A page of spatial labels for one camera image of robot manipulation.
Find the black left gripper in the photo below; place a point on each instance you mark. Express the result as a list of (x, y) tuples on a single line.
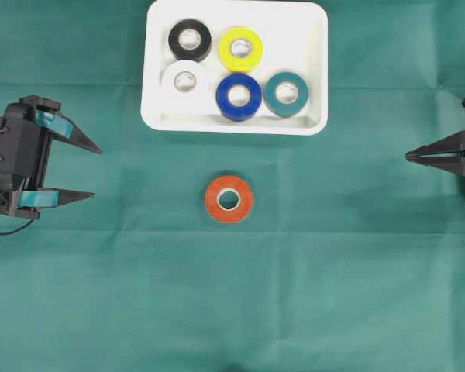
[(31, 197)]

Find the white tape roll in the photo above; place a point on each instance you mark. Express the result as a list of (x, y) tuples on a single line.
[(185, 77)]

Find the green tape roll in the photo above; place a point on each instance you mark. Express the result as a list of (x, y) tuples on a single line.
[(286, 94)]

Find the orange tape roll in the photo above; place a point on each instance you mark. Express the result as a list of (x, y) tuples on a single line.
[(222, 185)]

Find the black tape roll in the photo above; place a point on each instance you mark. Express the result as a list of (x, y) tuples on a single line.
[(190, 39)]

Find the blue tape roll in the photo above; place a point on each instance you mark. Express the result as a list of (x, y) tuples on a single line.
[(227, 108)]

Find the yellow tape roll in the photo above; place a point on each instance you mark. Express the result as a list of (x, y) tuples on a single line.
[(241, 50)]

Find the white plastic case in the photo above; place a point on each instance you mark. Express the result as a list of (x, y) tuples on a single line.
[(295, 37)]

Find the green table cloth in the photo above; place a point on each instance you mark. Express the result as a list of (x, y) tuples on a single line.
[(351, 258)]

